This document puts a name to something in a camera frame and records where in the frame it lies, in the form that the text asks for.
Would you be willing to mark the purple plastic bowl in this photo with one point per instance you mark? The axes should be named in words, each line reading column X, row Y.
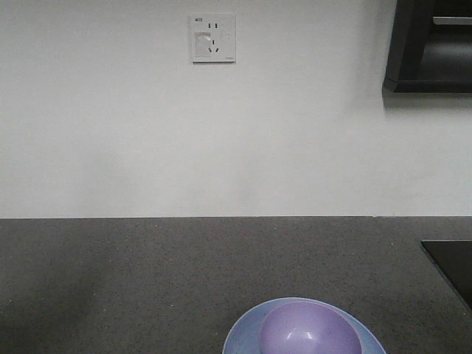
column 306, row 327

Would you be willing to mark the light blue plastic plate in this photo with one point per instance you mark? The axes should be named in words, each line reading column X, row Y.
column 244, row 336

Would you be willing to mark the black induction cooktop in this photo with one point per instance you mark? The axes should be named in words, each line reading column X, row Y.
column 453, row 259

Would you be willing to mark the white wall socket centre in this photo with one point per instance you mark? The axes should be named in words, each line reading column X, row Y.
column 212, row 37

